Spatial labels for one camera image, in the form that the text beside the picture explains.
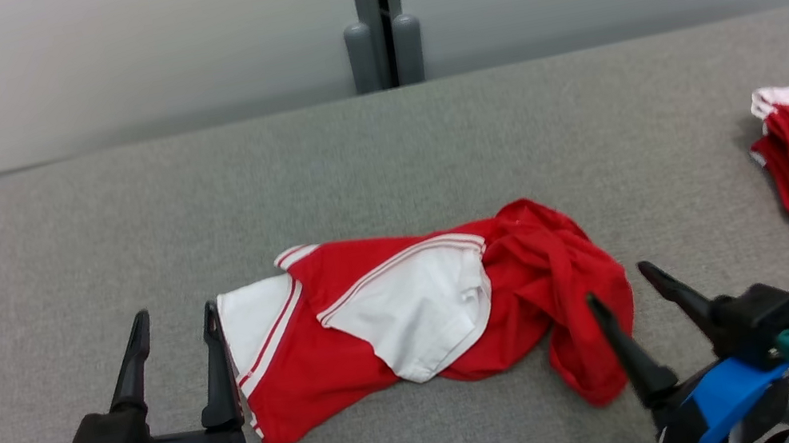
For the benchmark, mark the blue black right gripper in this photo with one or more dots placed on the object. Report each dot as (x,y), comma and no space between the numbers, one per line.
(710,401)

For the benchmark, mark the red white Bulls jersey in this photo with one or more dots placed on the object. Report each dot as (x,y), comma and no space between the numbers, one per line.
(293,385)

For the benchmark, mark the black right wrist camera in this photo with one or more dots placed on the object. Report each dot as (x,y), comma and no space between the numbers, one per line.
(753,321)

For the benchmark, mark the grey partition frame post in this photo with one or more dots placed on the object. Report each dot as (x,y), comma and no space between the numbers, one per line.
(361,57)
(409,48)

